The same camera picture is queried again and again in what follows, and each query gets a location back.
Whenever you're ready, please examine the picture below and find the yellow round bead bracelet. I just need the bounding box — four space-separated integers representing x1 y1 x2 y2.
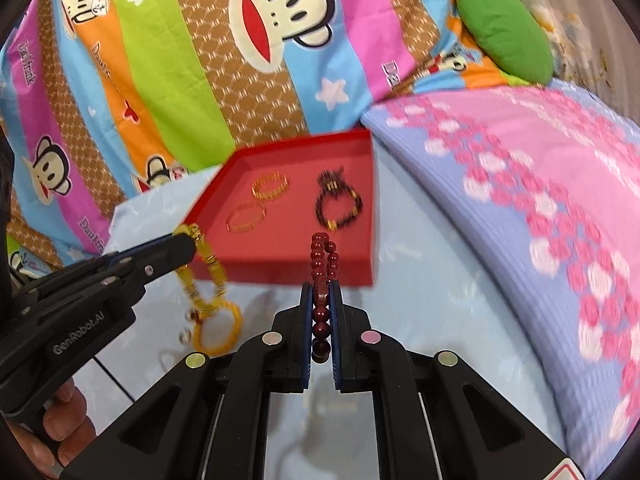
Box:
192 299 244 354

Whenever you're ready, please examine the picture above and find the rose gold bangle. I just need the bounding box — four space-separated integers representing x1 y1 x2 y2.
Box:
225 202 267 234

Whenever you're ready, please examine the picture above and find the pale floral fabric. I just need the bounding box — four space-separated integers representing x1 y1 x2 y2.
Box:
475 0 633 126

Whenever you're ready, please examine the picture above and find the pink floral blanket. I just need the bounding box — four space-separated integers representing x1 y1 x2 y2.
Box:
360 77 640 480

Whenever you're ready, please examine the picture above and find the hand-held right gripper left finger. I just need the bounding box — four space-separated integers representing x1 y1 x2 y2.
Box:
60 281 315 480

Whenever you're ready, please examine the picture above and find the red cardboard box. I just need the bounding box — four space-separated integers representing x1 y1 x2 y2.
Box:
181 128 376 289

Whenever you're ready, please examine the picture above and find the dark red bead bracelet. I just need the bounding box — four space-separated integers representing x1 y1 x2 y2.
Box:
309 232 342 364

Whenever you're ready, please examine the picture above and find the green pillow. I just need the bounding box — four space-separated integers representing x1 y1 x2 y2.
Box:
457 0 555 85

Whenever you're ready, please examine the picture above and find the colourful monkey print blanket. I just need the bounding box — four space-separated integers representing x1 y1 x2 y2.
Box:
0 0 497 273

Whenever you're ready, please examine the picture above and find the garnet bracelet with gold beads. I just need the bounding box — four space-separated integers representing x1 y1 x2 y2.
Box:
314 187 365 231

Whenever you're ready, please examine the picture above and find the amber chunky bead bracelet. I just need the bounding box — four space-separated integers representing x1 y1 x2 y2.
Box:
172 223 232 324

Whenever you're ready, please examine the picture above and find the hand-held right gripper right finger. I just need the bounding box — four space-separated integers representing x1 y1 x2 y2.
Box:
329 281 571 480

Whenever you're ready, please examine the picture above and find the person's left hand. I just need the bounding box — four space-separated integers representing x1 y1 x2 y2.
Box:
10 376 97 480

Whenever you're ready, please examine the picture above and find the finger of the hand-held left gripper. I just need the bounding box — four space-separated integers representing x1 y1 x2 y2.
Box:
117 247 198 293
106 232 198 263

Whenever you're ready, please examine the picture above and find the gold cuff bracelet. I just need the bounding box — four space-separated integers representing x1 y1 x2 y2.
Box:
251 172 291 202

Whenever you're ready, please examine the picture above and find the purple small bead bracelet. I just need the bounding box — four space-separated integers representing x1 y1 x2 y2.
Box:
320 167 349 194

